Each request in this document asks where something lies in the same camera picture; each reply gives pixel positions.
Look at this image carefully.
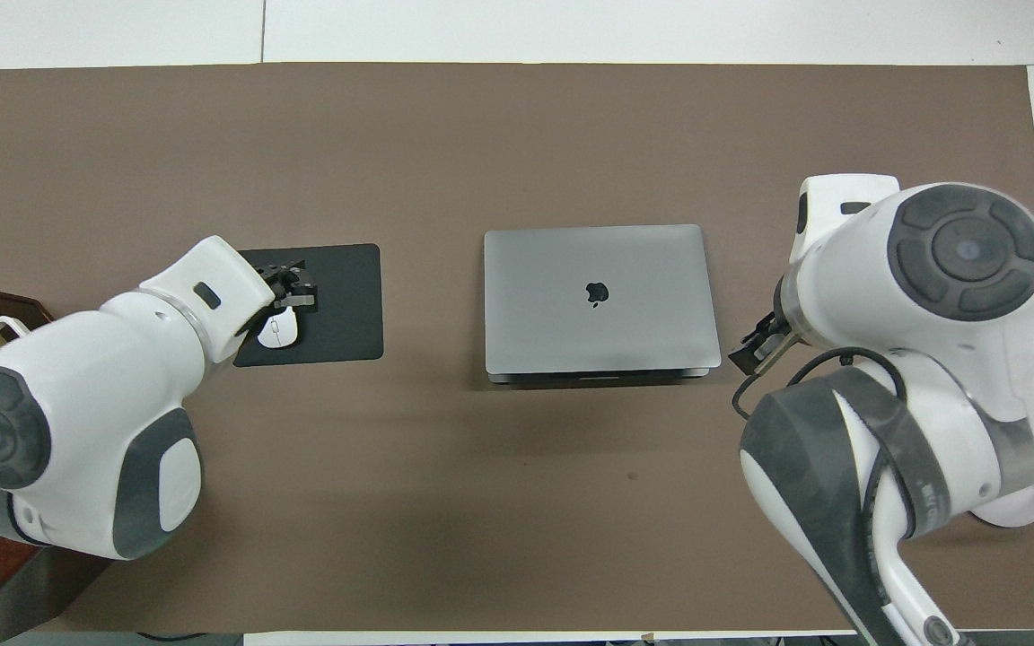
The brown table mat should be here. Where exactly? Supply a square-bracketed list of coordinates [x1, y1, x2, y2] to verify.
[0, 63, 1034, 633]

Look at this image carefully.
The white desk lamp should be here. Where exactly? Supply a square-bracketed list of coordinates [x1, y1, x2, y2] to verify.
[975, 484, 1034, 528]

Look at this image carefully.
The grey laptop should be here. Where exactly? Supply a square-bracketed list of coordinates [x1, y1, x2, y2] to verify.
[484, 224, 723, 385]

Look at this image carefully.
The white computer mouse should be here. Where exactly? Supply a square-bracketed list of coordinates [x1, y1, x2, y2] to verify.
[256, 308, 302, 350]

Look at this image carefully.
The black mouse pad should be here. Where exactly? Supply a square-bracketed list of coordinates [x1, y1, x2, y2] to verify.
[232, 243, 384, 368]

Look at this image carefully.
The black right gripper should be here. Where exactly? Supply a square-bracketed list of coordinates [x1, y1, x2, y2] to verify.
[728, 310, 796, 378]

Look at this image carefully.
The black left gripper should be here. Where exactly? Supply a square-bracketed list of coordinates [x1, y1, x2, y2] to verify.
[243, 260, 317, 337]

